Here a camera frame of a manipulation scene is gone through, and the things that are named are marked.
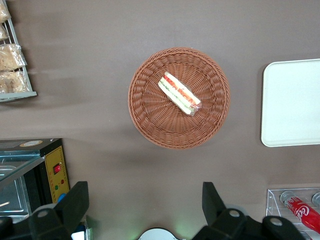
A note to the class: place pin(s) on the brown round wicker basket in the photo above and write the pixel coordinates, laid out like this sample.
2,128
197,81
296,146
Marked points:
155,125

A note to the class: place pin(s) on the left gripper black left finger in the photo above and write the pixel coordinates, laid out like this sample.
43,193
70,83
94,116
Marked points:
72,200

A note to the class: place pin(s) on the clear acrylic bottle rack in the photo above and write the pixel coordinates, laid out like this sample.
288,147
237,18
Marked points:
272,200

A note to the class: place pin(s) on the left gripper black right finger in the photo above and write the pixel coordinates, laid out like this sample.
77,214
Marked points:
212,202

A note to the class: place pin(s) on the clear bag of crackers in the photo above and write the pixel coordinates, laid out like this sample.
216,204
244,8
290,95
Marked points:
11,57
13,82
3,11
3,32

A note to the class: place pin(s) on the cream plastic tray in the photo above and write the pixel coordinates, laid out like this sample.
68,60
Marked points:
292,105

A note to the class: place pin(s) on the black food warmer appliance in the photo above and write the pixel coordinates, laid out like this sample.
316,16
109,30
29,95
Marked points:
58,175

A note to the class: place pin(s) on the triangle sandwich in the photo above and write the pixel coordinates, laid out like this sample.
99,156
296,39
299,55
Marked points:
178,93

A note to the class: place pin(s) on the steel warmer pan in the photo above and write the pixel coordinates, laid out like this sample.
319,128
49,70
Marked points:
15,195

